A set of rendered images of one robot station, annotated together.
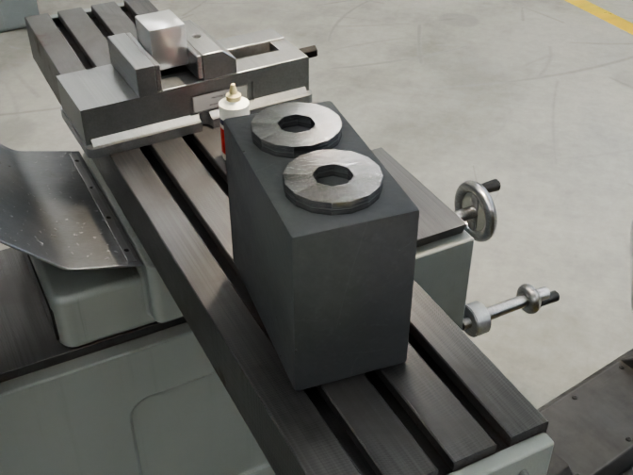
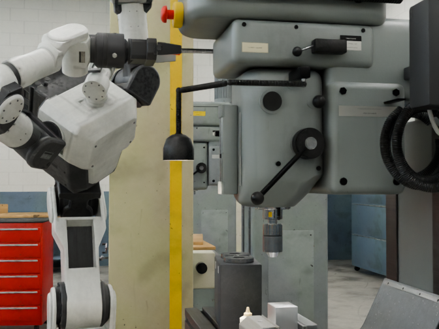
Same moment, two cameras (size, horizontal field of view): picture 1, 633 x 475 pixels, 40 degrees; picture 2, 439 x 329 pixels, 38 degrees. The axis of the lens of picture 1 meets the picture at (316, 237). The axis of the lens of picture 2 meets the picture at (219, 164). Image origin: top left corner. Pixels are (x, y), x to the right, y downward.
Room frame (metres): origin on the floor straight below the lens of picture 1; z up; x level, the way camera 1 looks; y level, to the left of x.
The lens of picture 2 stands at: (2.59, 0.47, 1.37)
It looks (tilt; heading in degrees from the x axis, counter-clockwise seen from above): 1 degrees up; 195
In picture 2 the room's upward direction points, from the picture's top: straight up
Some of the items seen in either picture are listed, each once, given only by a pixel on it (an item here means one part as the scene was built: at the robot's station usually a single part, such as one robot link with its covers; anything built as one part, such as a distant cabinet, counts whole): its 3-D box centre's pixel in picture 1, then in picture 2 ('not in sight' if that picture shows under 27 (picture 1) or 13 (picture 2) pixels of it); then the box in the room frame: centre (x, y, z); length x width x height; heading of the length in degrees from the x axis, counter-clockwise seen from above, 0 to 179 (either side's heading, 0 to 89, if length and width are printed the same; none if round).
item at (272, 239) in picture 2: not in sight; (272, 239); (1.08, 0.18, 1.23); 0.05 x 0.05 x 0.06
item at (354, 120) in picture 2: not in sight; (349, 140); (0.99, 0.36, 1.47); 0.24 x 0.19 x 0.26; 27
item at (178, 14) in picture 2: not in sight; (177, 14); (1.18, -0.02, 1.76); 0.06 x 0.02 x 0.06; 27
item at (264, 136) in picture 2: not in sight; (274, 140); (1.08, 0.19, 1.47); 0.21 x 0.19 x 0.32; 27
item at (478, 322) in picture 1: (511, 305); not in sight; (1.19, -0.35, 0.53); 0.22 x 0.06 x 0.06; 117
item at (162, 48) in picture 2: not in sight; (169, 48); (1.10, -0.07, 1.70); 0.06 x 0.02 x 0.03; 117
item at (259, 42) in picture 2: not in sight; (289, 53); (1.06, 0.22, 1.68); 0.34 x 0.24 x 0.10; 117
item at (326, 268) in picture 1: (314, 233); (236, 288); (0.71, 0.00, 1.05); 0.22 x 0.12 x 0.20; 20
